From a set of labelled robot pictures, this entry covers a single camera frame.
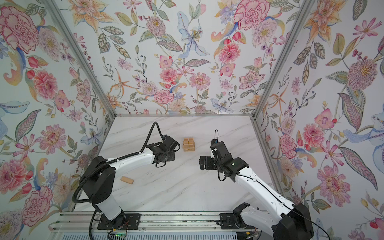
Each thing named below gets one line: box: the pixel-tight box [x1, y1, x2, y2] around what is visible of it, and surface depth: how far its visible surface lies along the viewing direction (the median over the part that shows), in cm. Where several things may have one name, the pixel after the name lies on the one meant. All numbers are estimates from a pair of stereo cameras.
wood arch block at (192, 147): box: [189, 142, 196, 152], surface depth 100 cm
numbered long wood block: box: [183, 137, 195, 145], surface depth 102 cm
